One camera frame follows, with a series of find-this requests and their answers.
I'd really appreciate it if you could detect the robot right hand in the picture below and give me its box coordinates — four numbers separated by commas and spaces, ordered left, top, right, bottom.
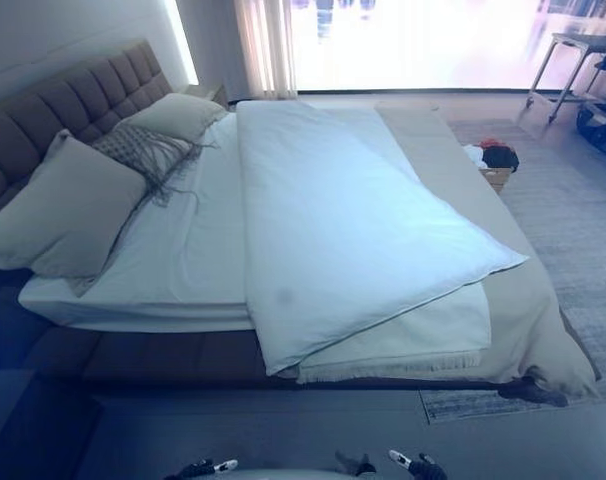
386, 448, 449, 480

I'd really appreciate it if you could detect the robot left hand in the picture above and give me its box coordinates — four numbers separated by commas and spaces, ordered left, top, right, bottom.
175, 457, 240, 480

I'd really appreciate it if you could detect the beige fringed bedspread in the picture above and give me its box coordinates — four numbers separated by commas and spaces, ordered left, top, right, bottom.
275, 99, 603, 401

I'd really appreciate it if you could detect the white sheeted mattress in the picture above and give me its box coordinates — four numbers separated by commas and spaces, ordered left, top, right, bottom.
17, 102, 384, 334

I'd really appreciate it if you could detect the white duvet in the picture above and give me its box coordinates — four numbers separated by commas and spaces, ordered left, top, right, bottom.
235, 99, 530, 377

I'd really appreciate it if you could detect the grey patterned area rug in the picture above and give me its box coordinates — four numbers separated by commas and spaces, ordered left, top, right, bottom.
418, 117, 606, 426

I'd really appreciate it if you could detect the large beige pillow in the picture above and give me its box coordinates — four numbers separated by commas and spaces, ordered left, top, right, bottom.
0, 128, 150, 279

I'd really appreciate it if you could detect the wooden basket with clothes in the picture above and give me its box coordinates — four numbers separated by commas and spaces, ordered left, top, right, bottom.
462, 139, 522, 192

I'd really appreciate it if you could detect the grey knitted fringed cushion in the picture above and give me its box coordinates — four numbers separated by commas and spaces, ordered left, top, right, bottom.
91, 121, 220, 210

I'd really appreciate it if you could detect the brown tufted upholstered headboard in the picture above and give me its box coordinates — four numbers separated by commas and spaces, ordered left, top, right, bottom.
0, 39, 172, 224

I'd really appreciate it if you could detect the black wheeled machine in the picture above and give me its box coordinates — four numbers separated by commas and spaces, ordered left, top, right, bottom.
575, 19, 606, 174

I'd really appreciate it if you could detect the grey metal rolling table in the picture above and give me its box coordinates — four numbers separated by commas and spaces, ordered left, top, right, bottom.
525, 32, 606, 125

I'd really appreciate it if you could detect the sheer cream curtain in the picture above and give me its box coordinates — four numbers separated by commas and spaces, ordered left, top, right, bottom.
232, 0, 298, 100

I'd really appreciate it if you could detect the dark brown bed frame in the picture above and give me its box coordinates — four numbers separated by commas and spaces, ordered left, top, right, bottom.
0, 267, 592, 401

